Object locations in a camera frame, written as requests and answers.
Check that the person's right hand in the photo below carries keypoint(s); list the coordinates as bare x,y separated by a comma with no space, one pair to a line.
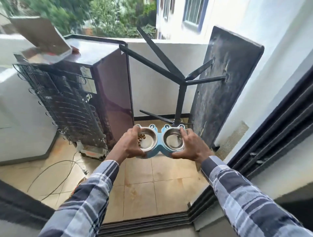
194,146

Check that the person's left hand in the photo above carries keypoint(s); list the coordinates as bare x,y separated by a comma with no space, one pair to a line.
123,146

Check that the person's right thumb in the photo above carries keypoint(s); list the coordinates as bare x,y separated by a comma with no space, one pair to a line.
183,135

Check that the person's left thumb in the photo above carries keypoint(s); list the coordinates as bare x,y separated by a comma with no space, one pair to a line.
135,130

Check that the blue double pet bowl holder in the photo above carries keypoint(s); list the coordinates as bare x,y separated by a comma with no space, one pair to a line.
160,144

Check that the person's left forearm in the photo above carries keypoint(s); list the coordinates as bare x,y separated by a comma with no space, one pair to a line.
85,197

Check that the person's right forearm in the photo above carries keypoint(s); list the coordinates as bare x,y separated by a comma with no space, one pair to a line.
244,197

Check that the brown pet food kibble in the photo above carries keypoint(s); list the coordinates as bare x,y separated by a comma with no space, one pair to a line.
141,138

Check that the steel pet bowl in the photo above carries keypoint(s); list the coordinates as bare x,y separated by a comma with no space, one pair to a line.
149,140
173,139

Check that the dark maroon refrigerator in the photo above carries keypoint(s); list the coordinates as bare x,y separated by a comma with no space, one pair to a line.
107,92

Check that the dark overturned table top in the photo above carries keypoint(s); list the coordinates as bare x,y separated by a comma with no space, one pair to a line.
222,88

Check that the green trees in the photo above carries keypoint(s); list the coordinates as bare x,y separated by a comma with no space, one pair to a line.
102,17

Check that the barred blue-framed window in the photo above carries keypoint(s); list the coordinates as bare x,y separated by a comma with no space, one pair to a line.
194,12

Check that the white neighbouring building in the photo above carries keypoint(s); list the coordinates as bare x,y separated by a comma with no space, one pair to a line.
220,14

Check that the brown cardboard box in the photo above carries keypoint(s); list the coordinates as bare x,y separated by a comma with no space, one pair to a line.
41,36

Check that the black metal table leg frame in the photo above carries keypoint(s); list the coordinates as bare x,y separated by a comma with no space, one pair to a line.
179,97

